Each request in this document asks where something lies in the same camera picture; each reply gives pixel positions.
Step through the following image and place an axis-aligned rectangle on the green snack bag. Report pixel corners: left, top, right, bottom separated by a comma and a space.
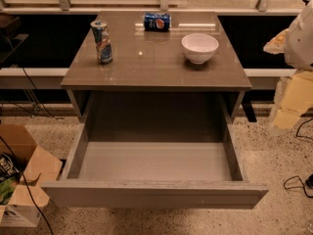
0, 153, 20, 205

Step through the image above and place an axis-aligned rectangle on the white bowl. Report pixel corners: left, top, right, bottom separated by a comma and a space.
181, 33, 219, 65

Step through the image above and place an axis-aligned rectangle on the black cable left floor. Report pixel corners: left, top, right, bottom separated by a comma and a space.
0, 36, 57, 235

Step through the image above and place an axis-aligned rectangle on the open cardboard box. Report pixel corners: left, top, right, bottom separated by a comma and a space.
0, 124, 62, 227

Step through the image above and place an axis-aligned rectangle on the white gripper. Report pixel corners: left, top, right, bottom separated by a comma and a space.
263, 28, 313, 135

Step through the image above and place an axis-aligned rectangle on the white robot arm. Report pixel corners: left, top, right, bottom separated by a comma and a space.
263, 1, 313, 135

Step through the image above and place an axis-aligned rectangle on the open grey top drawer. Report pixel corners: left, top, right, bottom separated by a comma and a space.
42, 92, 268, 209

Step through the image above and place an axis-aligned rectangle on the blue pepsi can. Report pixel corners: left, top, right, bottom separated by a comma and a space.
144, 13, 171, 32

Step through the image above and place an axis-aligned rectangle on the red bull can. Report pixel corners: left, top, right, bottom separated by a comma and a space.
90, 20, 112, 65

